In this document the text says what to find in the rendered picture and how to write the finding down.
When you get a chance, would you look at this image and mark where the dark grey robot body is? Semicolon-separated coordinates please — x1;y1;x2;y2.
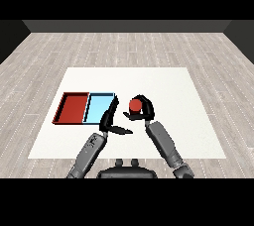
96;159;159;179

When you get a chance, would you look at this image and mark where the shallow red open box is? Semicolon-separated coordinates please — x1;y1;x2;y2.
52;91;90;126

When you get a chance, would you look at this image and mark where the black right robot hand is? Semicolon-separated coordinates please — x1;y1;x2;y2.
122;94;156;127

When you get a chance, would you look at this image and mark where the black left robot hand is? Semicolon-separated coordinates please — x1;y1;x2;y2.
99;95;134;136

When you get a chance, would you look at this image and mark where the small red can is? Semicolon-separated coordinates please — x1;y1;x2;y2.
128;98;144;116

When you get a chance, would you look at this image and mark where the shallow light blue open box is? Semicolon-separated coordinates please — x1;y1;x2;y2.
81;92;116;126

